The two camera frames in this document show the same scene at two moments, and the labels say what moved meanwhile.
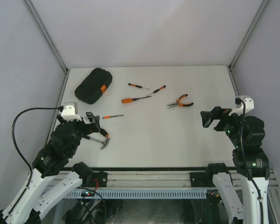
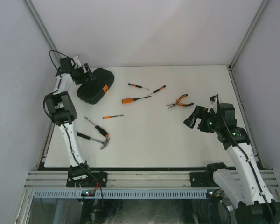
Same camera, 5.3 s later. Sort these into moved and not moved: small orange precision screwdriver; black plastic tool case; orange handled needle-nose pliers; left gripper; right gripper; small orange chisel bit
Moved: left gripper; right gripper
Not moved: orange handled needle-nose pliers; small orange precision screwdriver; small orange chisel bit; black plastic tool case
